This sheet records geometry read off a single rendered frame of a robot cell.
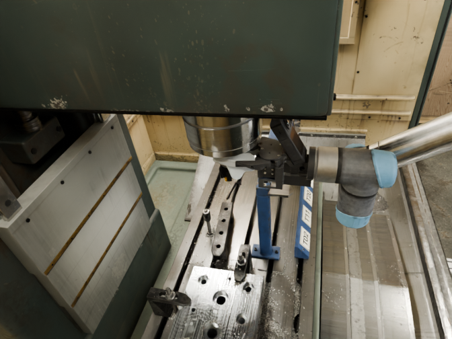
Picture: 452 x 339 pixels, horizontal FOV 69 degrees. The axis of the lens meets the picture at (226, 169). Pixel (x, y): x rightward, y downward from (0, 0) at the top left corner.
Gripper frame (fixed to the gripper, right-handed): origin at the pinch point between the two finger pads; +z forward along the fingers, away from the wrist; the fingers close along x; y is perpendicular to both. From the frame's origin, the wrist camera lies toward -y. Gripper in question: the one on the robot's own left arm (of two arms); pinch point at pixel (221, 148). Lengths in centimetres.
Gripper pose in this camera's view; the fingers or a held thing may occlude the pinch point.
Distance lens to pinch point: 72.8
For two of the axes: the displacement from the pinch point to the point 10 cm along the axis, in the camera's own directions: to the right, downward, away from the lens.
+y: 0.8, 7.7, 6.3
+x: 2.3, -6.3, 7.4
